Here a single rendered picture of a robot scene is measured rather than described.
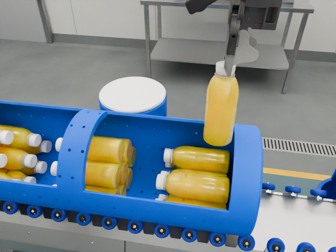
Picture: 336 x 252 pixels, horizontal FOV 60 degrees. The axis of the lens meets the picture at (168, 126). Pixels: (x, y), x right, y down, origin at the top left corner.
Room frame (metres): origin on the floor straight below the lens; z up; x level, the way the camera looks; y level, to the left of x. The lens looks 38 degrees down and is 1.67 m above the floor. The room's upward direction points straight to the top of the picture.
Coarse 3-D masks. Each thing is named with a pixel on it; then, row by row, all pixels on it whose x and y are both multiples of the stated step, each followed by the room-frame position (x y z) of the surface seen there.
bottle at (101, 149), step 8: (96, 136) 0.60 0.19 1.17; (96, 144) 0.57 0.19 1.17; (104, 144) 0.57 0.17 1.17; (112, 144) 0.57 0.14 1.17; (120, 144) 0.58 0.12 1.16; (88, 152) 0.56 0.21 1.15; (96, 152) 0.56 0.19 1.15; (104, 152) 0.55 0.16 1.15; (112, 152) 0.55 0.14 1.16; (120, 152) 0.58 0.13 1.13; (96, 160) 0.56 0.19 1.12; (104, 160) 0.55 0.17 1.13; (112, 160) 0.55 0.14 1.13; (120, 160) 0.56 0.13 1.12
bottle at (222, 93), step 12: (216, 84) 0.51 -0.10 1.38; (228, 84) 0.51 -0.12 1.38; (216, 96) 0.50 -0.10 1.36; (228, 96) 0.50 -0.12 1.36; (216, 108) 0.50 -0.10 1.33; (228, 108) 0.49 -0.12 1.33; (204, 120) 0.52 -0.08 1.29; (216, 120) 0.49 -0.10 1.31; (228, 120) 0.49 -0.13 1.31; (204, 132) 0.51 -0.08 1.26; (216, 132) 0.49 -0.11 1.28; (228, 132) 0.49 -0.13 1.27; (216, 144) 0.48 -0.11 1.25
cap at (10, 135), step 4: (0, 132) 0.63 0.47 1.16; (4, 132) 0.63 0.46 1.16; (8, 132) 0.63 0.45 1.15; (0, 136) 0.62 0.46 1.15; (4, 136) 0.62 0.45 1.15; (8, 136) 0.63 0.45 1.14; (12, 136) 0.64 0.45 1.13; (0, 140) 0.61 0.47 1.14; (4, 140) 0.61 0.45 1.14; (8, 140) 0.62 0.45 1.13; (12, 140) 0.63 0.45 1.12
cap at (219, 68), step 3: (216, 63) 0.54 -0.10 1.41; (219, 63) 0.54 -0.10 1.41; (222, 63) 0.54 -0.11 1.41; (216, 66) 0.53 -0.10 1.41; (219, 66) 0.52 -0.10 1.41; (222, 66) 0.52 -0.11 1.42; (234, 66) 0.52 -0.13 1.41; (216, 69) 0.53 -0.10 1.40; (219, 69) 0.52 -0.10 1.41; (222, 69) 0.52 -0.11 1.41; (234, 69) 0.52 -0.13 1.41; (216, 72) 0.53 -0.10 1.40; (219, 72) 0.52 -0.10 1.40; (222, 72) 0.52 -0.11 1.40; (225, 72) 0.52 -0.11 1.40; (231, 72) 0.52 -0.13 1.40
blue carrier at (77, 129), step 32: (32, 128) 0.76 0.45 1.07; (64, 128) 0.75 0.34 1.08; (96, 128) 0.73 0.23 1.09; (128, 128) 0.71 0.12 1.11; (160, 128) 0.69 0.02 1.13; (192, 128) 0.67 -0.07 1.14; (256, 128) 0.56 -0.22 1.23; (64, 160) 0.49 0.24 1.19; (160, 160) 0.67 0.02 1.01; (256, 160) 0.46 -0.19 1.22; (0, 192) 0.48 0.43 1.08; (32, 192) 0.46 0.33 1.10; (64, 192) 0.45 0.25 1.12; (96, 192) 0.45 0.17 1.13; (128, 192) 0.58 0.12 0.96; (160, 192) 0.58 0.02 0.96; (256, 192) 0.40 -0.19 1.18; (192, 224) 0.40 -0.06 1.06; (224, 224) 0.39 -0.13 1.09
